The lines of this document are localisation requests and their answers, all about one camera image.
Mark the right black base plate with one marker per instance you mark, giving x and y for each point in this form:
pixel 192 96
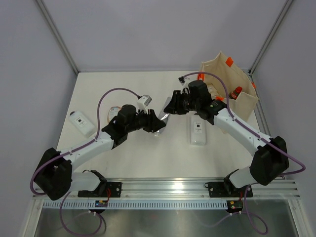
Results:
pixel 219 189

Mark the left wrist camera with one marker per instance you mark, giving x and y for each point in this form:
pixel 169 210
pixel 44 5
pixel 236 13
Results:
pixel 143 103

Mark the white rectangular bottle black cap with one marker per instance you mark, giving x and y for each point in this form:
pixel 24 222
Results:
pixel 197 131

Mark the right aluminium frame post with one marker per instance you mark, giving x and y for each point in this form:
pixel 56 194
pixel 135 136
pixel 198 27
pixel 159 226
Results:
pixel 271 34

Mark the clear squeeze tube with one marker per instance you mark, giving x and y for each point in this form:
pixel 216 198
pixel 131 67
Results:
pixel 163 116

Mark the peach bottle pink cap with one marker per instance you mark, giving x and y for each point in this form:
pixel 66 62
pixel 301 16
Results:
pixel 113 111

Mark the green bottle red cap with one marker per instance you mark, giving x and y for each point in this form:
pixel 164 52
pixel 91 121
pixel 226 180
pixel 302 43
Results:
pixel 235 93

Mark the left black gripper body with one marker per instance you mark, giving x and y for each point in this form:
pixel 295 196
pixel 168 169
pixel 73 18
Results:
pixel 142 120

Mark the aluminium mounting rail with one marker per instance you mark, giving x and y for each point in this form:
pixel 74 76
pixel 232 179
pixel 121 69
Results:
pixel 185 188

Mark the aluminium frame post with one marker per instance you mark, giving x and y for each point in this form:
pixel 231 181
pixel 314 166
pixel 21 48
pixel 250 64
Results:
pixel 271 34
pixel 43 9

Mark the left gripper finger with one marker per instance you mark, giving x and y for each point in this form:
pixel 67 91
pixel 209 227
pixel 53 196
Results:
pixel 155 124
pixel 152 114

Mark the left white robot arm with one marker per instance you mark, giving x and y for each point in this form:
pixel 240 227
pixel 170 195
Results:
pixel 56 175

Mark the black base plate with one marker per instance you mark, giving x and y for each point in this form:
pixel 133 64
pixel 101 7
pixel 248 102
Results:
pixel 219 189
pixel 112 189

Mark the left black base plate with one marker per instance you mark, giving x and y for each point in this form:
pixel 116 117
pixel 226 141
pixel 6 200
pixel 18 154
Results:
pixel 112 189

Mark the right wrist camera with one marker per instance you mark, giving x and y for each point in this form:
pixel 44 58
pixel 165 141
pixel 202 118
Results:
pixel 184 81

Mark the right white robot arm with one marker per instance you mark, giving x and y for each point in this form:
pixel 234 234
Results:
pixel 269 154

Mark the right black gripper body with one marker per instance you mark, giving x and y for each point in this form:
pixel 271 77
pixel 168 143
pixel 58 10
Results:
pixel 184 103

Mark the white slotted cable duct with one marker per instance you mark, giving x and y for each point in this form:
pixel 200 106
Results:
pixel 115 204

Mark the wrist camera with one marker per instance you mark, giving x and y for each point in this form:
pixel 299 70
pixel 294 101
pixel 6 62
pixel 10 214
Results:
pixel 143 103
pixel 184 81

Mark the left aluminium frame post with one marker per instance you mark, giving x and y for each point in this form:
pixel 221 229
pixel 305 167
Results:
pixel 43 9

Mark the cream pump bottle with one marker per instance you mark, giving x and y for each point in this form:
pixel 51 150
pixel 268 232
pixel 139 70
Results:
pixel 212 90

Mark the canvas tote bag orange handles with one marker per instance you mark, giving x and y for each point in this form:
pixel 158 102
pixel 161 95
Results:
pixel 234 79

